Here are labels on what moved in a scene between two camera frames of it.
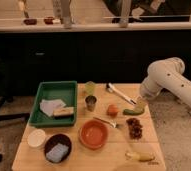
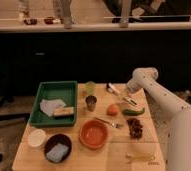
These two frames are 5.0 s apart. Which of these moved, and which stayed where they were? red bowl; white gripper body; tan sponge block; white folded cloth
Moved: white gripper body
Stayed: red bowl; tan sponge block; white folded cloth
